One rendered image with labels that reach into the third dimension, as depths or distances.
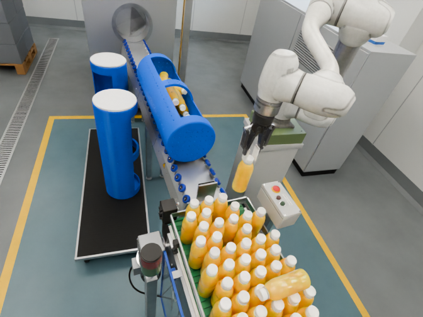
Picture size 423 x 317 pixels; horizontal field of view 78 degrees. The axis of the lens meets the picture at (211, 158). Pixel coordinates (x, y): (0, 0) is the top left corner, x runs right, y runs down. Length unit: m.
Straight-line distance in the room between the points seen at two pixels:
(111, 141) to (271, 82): 1.32
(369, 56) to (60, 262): 2.85
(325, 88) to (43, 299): 2.07
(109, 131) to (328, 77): 1.41
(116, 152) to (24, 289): 1.09
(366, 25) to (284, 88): 0.56
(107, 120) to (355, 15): 1.43
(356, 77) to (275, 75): 1.81
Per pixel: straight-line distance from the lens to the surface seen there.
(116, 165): 2.07
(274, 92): 0.87
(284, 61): 0.84
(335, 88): 0.86
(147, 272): 0.89
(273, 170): 1.95
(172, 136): 1.37
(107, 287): 2.18
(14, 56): 4.61
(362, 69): 2.61
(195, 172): 1.52
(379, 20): 1.32
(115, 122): 1.82
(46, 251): 2.41
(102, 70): 2.34
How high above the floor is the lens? 2.00
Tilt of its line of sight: 42 degrees down
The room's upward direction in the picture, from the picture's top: 12 degrees clockwise
